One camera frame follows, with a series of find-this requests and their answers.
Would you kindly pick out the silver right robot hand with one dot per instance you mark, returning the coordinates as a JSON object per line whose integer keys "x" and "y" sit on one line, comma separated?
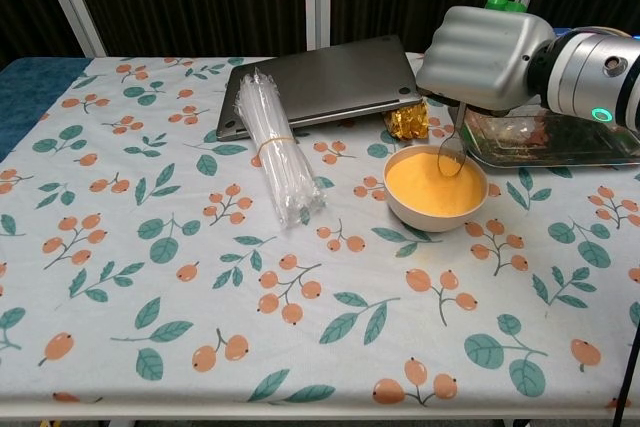
{"x": 480, "y": 57}

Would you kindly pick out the metal spoon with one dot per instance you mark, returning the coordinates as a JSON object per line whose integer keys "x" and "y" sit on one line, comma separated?
{"x": 459, "y": 119}

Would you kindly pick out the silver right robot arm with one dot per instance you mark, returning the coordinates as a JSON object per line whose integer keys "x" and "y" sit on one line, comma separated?
{"x": 585, "y": 72}

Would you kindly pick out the metal tray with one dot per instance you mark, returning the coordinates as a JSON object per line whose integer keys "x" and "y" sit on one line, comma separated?
{"x": 550, "y": 147}

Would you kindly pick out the beige round bowl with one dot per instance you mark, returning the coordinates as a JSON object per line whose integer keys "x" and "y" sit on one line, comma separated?
{"x": 431, "y": 221}

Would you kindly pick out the white floral fruit-print tablecloth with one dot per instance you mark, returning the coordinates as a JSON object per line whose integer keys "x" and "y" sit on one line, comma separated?
{"x": 320, "y": 297}

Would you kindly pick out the crumpled gold foil wrapper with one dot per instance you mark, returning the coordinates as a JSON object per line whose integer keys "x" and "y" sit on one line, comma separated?
{"x": 407, "y": 124}

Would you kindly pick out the yellow powder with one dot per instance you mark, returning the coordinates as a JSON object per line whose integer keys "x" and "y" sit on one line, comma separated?
{"x": 415, "y": 182}

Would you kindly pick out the grey closed laptop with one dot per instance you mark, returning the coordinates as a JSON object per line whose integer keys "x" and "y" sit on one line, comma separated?
{"x": 325, "y": 77}

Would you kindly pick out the yellow rubber band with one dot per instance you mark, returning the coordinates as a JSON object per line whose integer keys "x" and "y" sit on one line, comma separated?
{"x": 275, "y": 140}

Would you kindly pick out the bundle of clear plastic straws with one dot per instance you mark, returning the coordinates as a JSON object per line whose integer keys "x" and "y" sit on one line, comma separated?
{"x": 280, "y": 167}

